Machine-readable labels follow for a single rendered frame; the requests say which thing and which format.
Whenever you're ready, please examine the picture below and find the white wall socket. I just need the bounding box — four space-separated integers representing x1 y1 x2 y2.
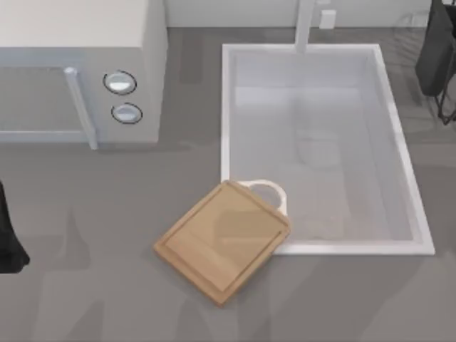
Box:
320 9 336 29

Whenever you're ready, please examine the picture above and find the tall white tap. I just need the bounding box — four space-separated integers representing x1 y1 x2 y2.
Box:
294 0 314 55

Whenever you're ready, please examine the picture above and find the microwave oven door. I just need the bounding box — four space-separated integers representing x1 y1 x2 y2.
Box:
0 65 90 144

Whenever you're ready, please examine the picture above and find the wooden cutting board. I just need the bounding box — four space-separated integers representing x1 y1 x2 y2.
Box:
152 179 292 309

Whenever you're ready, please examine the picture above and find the large microwave knob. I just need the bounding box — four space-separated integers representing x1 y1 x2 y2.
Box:
102 70 138 96

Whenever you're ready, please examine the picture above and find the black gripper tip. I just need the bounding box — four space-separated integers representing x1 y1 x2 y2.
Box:
0 180 31 274

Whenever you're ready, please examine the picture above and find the white sink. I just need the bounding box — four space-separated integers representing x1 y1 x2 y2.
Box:
220 43 436 257

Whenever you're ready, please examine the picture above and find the small microwave knob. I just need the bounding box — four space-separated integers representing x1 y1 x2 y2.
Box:
110 102 144 125

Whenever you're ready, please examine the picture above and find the pale microwave door handle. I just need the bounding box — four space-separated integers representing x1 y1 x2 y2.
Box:
63 66 99 150

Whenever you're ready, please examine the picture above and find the pale microwave oven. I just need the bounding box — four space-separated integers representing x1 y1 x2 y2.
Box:
0 0 169 150

